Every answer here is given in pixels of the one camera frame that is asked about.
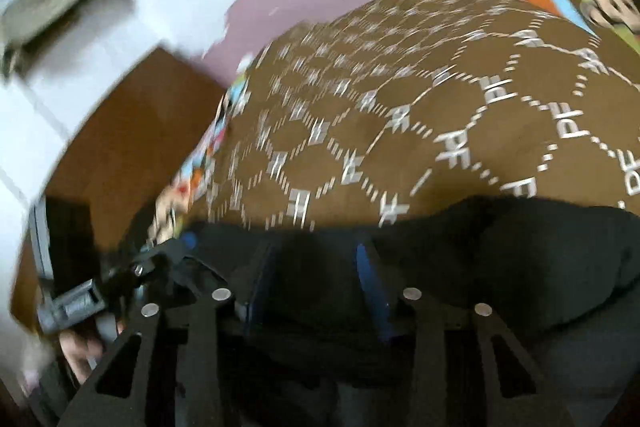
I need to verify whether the black large shirt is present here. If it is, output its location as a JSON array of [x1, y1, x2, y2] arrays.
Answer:
[[193, 196, 639, 426]]

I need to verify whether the person's left hand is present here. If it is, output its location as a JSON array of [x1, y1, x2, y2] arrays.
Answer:
[[58, 322, 125, 388]]

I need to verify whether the brown wooden headboard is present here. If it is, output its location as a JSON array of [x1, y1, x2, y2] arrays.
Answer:
[[8, 46, 234, 327]]

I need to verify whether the brown patterned bedspread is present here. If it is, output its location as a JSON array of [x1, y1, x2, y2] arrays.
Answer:
[[148, 0, 639, 245]]

